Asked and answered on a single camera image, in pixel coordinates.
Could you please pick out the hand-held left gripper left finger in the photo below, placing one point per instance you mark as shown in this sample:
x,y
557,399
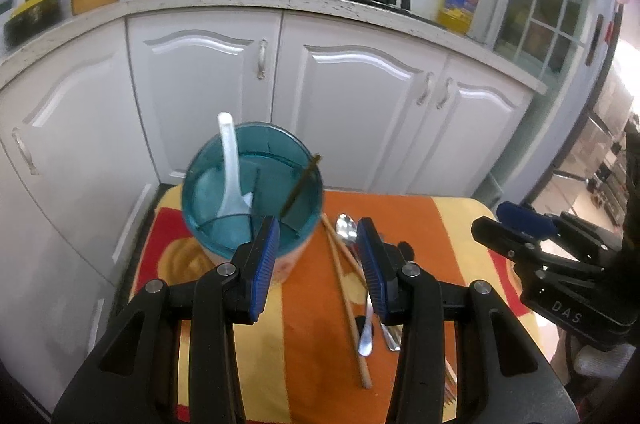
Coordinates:
x,y
265,264

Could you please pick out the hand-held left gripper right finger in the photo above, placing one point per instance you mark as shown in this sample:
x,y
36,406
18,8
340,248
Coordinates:
x,y
372,264

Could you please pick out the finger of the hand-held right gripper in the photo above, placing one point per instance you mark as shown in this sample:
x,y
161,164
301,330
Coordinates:
x,y
500,236
525,216

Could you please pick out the light wooden chopstick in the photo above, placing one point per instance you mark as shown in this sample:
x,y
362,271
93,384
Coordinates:
x,y
350,314
350,261

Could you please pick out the metal spoon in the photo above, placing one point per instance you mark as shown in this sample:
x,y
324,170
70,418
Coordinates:
x,y
366,344
346,226

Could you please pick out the teal utensil holder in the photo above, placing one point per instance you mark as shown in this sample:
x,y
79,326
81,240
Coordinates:
x,y
200,204

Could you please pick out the person's right hand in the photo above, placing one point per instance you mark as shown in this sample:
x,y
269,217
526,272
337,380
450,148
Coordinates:
x,y
600,359

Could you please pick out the dark brown chopstick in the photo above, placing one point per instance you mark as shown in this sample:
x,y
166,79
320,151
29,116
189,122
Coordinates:
x,y
300,186

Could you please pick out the orange yellow printed tablecloth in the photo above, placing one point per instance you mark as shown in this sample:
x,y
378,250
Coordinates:
x,y
310,344

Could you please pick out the yellow cooking oil bottle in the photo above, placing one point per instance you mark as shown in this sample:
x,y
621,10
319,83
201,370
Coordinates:
x,y
457,4

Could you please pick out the curved white cabinet door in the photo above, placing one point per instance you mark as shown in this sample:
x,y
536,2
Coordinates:
x,y
75,129

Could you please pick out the speckled stone countertop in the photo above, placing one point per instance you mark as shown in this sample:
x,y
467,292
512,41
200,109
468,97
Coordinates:
x,y
200,2

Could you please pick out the yellow-lidded black casserole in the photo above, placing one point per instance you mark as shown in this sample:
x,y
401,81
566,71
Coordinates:
x,y
32,19

